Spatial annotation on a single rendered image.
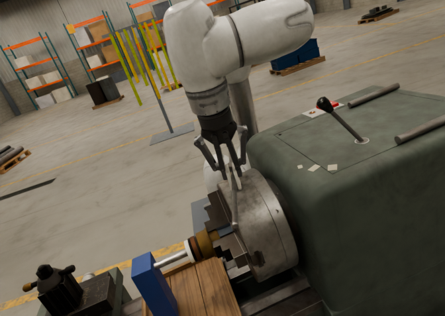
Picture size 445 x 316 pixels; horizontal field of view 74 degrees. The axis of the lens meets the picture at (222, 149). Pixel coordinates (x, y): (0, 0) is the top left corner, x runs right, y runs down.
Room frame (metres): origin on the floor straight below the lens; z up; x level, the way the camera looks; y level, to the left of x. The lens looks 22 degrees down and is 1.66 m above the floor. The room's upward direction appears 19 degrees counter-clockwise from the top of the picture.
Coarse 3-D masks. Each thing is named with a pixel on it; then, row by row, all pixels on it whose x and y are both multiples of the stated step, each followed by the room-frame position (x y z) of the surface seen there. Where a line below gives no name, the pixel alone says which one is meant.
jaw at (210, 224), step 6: (216, 192) 0.79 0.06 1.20; (210, 198) 0.78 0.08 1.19; (216, 198) 0.78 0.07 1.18; (216, 204) 0.77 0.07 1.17; (222, 204) 0.77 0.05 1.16; (210, 210) 0.76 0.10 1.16; (216, 210) 0.76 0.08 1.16; (222, 210) 0.76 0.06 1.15; (210, 216) 0.75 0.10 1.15; (216, 216) 0.75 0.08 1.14; (222, 216) 0.75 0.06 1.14; (228, 216) 0.75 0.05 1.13; (210, 222) 0.74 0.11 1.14; (216, 222) 0.74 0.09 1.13; (222, 222) 0.74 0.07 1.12; (228, 222) 0.74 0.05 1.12; (210, 228) 0.73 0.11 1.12; (216, 228) 0.73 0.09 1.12
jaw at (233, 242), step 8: (216, 240) 0.70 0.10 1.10; (224, 240) 0.68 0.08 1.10; (232, 240) 0.67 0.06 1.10; (240, 240) 0.66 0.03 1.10; (216, 248) 0.67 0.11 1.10; (224, 248) 0.65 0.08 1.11; (232, 248) 0.64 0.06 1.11; (240, 248) 0.63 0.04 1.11; (224, 256) 0.64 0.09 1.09; (232, 256) 0.63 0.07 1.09; (240, 256) 0.60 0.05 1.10; (248, 256) 0.60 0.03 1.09; (256, 256) 0.59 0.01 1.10; (240, 264) 0.60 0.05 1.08; (256, 264) 0.59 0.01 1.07
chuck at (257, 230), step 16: (224, 192) 0.71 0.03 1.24; (240, 192) 0.69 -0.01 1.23; (256, 192) 0.68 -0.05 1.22; (240, 208) 0.65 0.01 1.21; (256, 208) 0.64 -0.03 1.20; (240, 224) 0.62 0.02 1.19; (256, 224) 0.62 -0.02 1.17; (272, 224) 0.61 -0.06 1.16; (256, 240) 0.60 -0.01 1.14; (272, 240) 0.60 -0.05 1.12; (272, 256) 0.59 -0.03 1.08; (256, 272) 0.59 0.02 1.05; (272, 272) 0.60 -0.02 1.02
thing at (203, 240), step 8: (200, 232) 0.73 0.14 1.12; (208, 232) 0.74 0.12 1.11; (216, 232) 0.72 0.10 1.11; (192, 240) 0.71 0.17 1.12; (200, 240) 0.70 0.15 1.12; (208, 240) 0.70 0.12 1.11; (192, 248) 0.69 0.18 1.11; (200, 248) 0.69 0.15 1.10; (208, 248) 0.69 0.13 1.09; (200, 256) 0.68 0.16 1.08; (208, 256) 0.68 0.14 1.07; (216, 256) 0.69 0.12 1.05
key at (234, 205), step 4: (228, 152) 0.78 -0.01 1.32; (232, 172) 0.68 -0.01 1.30; (232, 176) 0.67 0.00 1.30; (232, 180) 0.65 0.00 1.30; (232, 184) 0.63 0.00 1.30; (232, 188) 0.61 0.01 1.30; (232, 192) 0.59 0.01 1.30; (236, 192) 0.59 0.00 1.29; (232, 196) 0.57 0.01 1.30; (236, 196) 0.57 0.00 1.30; (232, 200) 0.55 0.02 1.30; (236, 200) 0.55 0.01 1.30; (232, 204) 0.54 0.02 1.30; (236, 204) 0.54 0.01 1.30; (232, 208) 0.52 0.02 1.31; (236, 208) 0.52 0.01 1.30; (232, 212) 0.51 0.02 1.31; (236, 212) 0.50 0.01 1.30; (232, 216) 0.49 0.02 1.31; (236, 216) 0.49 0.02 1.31; (232, 220) 0.48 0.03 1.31; (236, 220) 0.48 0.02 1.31; (232, 224) 0.47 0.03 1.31; (236, 224) 0.46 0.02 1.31
